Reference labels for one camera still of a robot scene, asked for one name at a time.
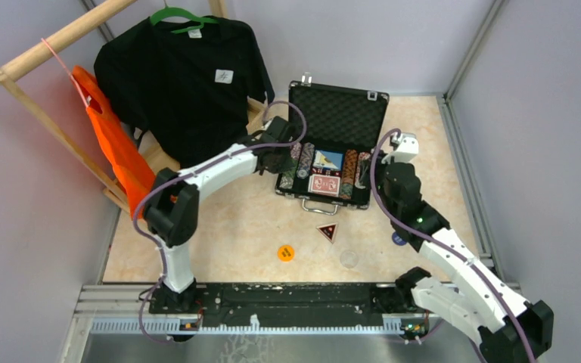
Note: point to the green clothes hanger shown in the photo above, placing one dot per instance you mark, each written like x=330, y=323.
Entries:
x=168, y=12

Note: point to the green grey chip stack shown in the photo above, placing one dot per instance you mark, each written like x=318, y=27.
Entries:
x=289, y=174

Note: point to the black t-shirt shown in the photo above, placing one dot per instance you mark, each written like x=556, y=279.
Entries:
x=187, y=84

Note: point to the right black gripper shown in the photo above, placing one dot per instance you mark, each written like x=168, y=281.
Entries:
x=390, y=166

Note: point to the clear round button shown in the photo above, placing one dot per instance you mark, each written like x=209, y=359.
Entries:
x=349, y=259

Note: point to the wooden clothes rack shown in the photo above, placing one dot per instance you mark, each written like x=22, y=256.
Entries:
x=33, y=163

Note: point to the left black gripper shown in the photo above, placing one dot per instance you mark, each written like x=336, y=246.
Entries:
x=281, y=133

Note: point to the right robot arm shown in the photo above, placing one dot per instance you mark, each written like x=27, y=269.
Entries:
x=501, y=324

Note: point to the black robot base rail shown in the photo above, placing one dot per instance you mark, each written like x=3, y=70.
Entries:
x=285, y=305

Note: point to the orange black chip stack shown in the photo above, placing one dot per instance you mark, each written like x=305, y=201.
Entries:
x=348, y=174

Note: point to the red playing card deck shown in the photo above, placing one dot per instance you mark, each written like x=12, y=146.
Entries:
x=328, y=185

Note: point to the dark blue round button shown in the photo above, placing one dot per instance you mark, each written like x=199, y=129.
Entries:
x=397, y=240

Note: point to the black aluminium poker case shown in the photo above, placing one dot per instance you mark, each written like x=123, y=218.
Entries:
x=338, y=119

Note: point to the blue playing card box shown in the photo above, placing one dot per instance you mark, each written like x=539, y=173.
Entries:
x=330, y=160

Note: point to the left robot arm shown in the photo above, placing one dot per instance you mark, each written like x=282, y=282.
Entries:
x=171, y=209

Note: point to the red black triangle marker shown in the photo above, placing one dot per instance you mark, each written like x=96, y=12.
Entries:
x=328, y=231

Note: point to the purple blue chip stack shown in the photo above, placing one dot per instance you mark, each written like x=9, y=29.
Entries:
x=305, y=160

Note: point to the red white chip stack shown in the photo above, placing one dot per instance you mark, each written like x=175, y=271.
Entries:
x=362, y=170

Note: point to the orange round dealer button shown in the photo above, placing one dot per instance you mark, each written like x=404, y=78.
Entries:
x=286, y=253

